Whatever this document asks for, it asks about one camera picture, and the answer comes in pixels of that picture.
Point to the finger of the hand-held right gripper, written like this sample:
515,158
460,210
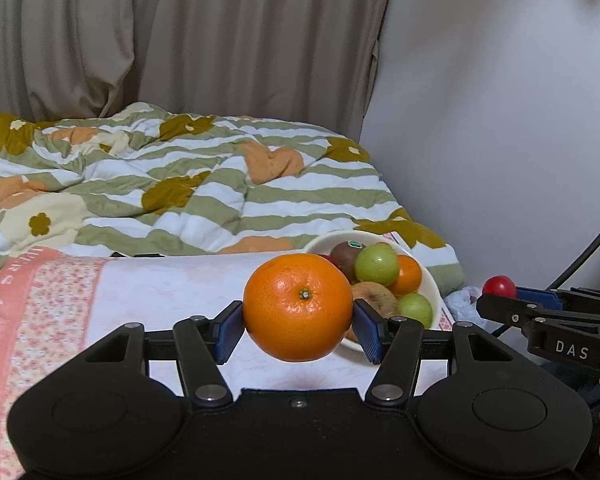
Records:
540,296
505,310

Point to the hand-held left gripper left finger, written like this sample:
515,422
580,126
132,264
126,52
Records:
227,332

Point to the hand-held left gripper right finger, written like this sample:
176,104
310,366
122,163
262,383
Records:
369,332

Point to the green apple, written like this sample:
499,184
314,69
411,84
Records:
376,263
416,311

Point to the large navel orange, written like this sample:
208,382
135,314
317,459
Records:
297,307

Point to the cream oval bowl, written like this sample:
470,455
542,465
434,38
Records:
320,245

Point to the red wrinkled apple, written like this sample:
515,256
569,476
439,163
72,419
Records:
375,297

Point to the pale blue crumpled cloth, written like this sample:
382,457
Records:
462,302

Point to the small mandarin orange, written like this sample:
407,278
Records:
408,275

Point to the brown kiwi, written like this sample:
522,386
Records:
344,260

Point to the pink floral printed towel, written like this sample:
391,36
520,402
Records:
155,300

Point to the striped floral quilt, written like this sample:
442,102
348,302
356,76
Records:
180,200

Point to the beige curtain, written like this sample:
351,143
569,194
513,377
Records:
205,35

